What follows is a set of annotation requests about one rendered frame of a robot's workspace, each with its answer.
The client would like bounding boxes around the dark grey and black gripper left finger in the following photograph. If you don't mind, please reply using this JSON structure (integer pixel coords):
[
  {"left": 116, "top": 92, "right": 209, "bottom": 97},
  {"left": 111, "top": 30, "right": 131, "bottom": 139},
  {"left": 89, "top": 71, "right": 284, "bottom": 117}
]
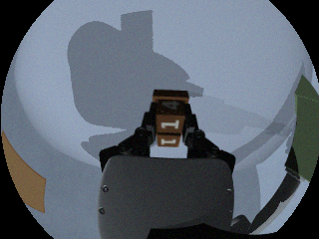
[{"left": 99, "top": 102, "right": 157, "bottom": 172}]

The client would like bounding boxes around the brown cube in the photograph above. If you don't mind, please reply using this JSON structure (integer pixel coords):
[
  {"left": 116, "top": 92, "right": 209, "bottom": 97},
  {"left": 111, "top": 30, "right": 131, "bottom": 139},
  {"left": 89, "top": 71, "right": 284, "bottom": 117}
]
[
  {"left": 157, "top": 132, "right": 181, "bottom": 147},
  {"left": 156, "top": 99, "right": 185, "bottom": 133}
]

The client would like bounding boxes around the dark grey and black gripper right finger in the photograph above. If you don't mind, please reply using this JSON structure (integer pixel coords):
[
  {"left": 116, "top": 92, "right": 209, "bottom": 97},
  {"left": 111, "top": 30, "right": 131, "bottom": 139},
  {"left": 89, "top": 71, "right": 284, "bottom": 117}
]
[{"left": 182, "top": 104, "right": 236, "bottom": 175}]

